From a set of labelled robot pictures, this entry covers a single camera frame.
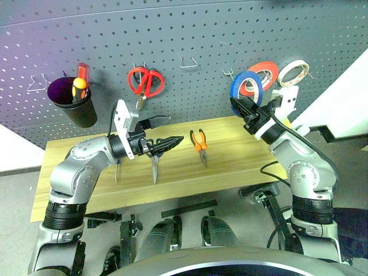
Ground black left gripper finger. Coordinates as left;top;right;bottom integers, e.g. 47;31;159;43
149;135;185;154
143;115;172;131

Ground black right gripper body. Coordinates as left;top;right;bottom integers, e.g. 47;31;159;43
243;103;277;135

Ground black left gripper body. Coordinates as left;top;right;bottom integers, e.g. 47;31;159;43
128;120;156;158

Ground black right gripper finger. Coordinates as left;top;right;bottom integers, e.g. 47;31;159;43
229;97;254;119
242;95;261;112

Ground blue tape roll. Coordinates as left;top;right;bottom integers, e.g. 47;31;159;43
229;71;264;117

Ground blue handled scissors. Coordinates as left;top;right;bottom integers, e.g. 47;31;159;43
148;137;162;185

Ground orange black pliers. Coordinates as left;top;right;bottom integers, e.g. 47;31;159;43
189;129;209;168

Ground red tape roll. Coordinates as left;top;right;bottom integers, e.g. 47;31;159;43
240;60;279;97

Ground white tape roll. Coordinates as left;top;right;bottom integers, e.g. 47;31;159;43
277;59;310;88

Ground dark grey perforated pegboard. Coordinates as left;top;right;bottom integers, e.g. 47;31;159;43
0;0;368;150

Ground black plastic cup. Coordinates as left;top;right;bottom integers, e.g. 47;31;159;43
47;76;98;128

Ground black table crossbar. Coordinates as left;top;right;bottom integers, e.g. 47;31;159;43
160;200;218;219

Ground dark grey rounded shape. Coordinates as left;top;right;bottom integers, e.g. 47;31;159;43
201;215;239;248
135;217;183;263

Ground grey robot torso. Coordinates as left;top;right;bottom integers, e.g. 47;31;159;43
114;249;368;276

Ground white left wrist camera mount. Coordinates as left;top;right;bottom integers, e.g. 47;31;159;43
111;99;140;160

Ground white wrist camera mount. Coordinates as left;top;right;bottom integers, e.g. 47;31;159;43
111;99;140;160
254;85;300;141

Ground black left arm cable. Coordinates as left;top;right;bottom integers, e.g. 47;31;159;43
106;105;117;137

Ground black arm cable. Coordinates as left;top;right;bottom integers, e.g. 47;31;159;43
259;97;340;190
106;105;117;137

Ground red handled scissors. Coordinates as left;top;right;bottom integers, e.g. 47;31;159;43
127;66;166;112

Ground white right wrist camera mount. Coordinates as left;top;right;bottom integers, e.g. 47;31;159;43
254;85;300;141

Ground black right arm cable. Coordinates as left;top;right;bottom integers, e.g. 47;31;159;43
259;97;340;190

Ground wide silver wire hook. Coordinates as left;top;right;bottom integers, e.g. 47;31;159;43
179;56;200;70
26;73;48;93

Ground black table bracket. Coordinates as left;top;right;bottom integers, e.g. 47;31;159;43
86;211;122;228

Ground orange black handled screwdriver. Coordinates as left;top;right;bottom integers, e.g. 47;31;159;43
71;77;89;105

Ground red handled tool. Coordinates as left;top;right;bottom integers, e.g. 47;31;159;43
76;62;91;85

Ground black table leg with bracket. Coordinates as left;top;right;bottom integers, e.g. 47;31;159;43
238;183;292;251

